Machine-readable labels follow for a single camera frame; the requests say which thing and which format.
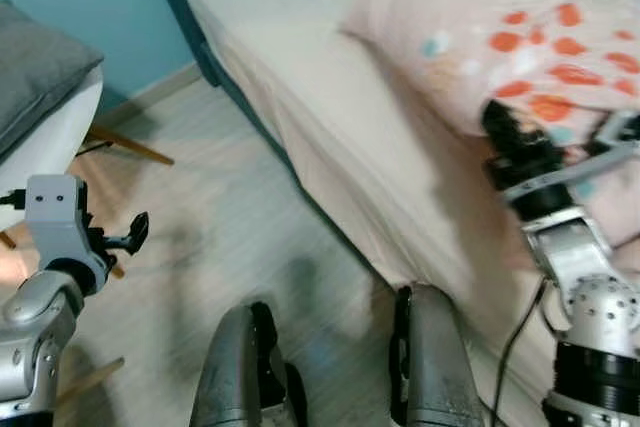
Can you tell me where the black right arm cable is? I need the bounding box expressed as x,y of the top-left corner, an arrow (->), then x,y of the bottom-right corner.
489,275 -> 553,427

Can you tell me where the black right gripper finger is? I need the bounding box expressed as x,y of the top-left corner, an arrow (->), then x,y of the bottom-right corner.
482,99 -> 531,146

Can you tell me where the bed with cream sheet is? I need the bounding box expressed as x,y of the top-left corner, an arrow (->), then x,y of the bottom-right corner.
145,0 -> 640,427

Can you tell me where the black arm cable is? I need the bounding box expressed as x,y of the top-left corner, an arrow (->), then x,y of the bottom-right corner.
0,189 -> 27,211
489,275 -> 553,427

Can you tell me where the pink pillow with orange flowers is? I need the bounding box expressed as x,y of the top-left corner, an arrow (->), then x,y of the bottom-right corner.
340,0 -> 640,250

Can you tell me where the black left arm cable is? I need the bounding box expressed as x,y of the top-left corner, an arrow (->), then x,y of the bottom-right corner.
0,189 -> 27,211

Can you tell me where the grey seat cushion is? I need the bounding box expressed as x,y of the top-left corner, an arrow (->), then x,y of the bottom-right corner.
0,0 -> 105,161

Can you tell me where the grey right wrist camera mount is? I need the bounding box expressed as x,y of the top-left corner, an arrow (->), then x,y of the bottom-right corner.
500,110 -> 640,200

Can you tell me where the white chair with wooden legs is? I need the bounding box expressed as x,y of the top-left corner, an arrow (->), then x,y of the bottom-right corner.
0,65 -> 177,410

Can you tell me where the grey robot right leg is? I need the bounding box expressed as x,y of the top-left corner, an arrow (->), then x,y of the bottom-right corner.
389,284 -> 488,427

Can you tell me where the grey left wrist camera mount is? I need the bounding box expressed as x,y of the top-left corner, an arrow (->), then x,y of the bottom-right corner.
23,174 -> 111,293

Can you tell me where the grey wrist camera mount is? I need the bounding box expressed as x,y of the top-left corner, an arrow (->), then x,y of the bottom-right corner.
500,110 -> 640,200
23,174 -> 111,293

